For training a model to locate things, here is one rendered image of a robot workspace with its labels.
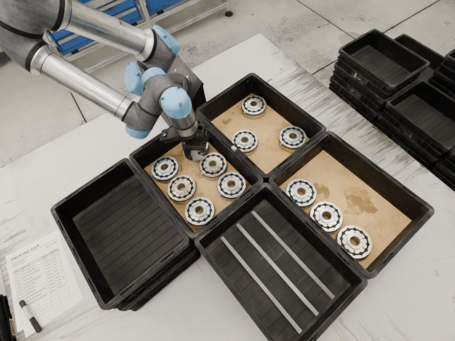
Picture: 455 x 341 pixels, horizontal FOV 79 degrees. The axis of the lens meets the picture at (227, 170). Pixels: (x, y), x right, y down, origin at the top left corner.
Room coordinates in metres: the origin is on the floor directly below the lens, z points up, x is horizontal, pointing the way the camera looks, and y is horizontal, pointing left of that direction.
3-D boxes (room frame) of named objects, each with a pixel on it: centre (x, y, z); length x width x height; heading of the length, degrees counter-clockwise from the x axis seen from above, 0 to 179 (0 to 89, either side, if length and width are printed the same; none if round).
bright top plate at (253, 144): (0.59, -0.08, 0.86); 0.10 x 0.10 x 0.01
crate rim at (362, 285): (0.13, -0.09, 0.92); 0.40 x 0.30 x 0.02; 31
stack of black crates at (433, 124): (0.82, -1.16, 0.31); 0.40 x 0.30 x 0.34; 25
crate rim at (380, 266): (0.29, -0.35, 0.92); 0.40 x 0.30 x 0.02; 31
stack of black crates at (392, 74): (1.18, -0.99, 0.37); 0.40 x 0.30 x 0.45; 25
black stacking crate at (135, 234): (0.33, 0.37, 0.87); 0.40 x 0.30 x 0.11; 31
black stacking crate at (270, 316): (0.13, -0.09, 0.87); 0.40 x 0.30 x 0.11; 31
